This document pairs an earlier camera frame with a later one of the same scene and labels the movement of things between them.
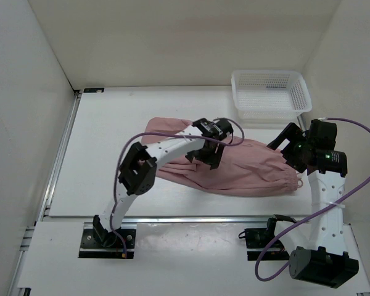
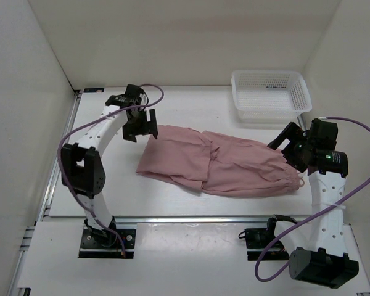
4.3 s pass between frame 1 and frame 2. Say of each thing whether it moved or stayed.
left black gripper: moved
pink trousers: stayed
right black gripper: stayed
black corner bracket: stayed
